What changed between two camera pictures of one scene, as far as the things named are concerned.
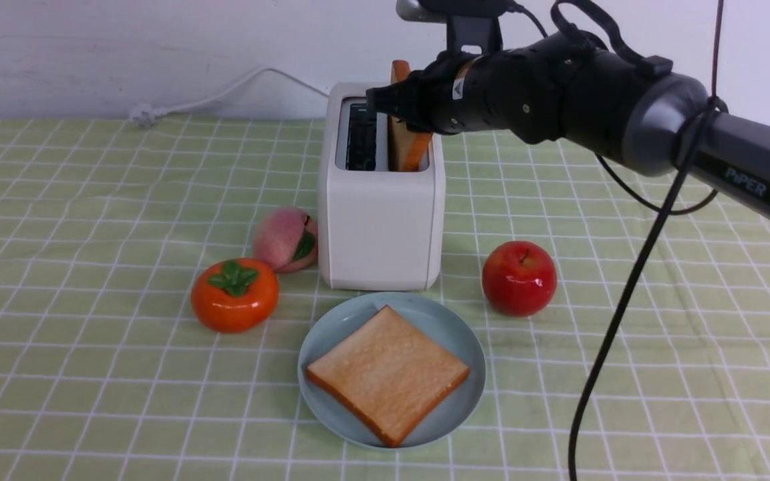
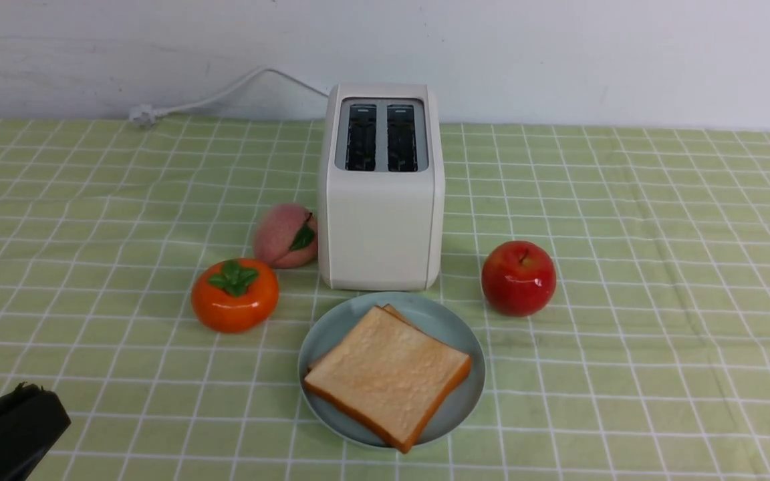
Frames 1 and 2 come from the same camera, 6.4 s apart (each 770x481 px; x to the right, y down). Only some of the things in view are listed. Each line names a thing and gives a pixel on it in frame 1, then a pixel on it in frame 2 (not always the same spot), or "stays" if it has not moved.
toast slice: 408,149 -> 392,376
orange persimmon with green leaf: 234,295 stays
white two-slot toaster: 378,230 stays
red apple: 519,278 stays
